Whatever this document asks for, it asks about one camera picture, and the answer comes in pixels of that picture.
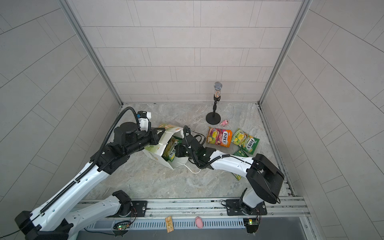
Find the left circuit board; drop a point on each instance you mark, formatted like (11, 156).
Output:
(121, 228)

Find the small pink toy figure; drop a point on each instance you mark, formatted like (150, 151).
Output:
(224, 123)

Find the circuit board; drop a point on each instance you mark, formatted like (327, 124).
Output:
(251, 225)
(121, 228)

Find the right circuit board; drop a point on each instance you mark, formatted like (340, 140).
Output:
(251, 225)

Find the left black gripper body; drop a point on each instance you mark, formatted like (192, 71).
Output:
(142, 141)

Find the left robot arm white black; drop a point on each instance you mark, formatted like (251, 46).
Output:
(55, 219)

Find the orange Fox's fruits candy bag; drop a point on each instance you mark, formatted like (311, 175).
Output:
(219, 137)

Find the pink oval eraser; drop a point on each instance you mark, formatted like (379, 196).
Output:
(199, 223)

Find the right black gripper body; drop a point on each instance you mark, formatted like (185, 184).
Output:
(183, 151)

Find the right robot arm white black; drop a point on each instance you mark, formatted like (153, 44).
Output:
(265, 178)

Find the green Fox's candy bag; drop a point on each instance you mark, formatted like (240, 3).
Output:
(239, 153)
(170, 151)
(245, 141)

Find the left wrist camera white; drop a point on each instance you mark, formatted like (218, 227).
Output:
(144, 117)

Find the wooden tag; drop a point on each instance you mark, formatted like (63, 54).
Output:
(169, 224)

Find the white paper bag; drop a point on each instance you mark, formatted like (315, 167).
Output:
(155, 152)

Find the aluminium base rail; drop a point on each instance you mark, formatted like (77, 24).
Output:
(152, 214)

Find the black microphone stand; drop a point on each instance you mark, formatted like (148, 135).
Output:
(213, 118)

